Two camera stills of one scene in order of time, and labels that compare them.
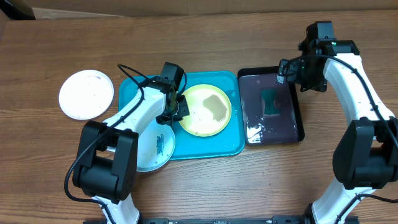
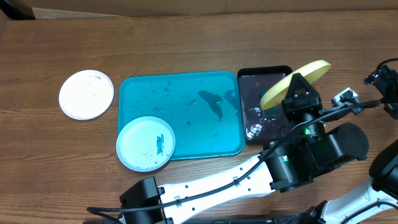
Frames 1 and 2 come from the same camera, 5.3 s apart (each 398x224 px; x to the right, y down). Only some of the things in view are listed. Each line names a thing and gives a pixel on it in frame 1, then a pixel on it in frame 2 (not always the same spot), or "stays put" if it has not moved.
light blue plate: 156,145 stays put
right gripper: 321,84 -> 380,86
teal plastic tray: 229,143 stays put
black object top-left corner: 17,10 stays put
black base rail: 246,219 stays put
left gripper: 184,111 -> 306,98
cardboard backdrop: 43,9 stays put
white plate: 86,94 stays put
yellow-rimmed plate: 209,109 -> 278,93
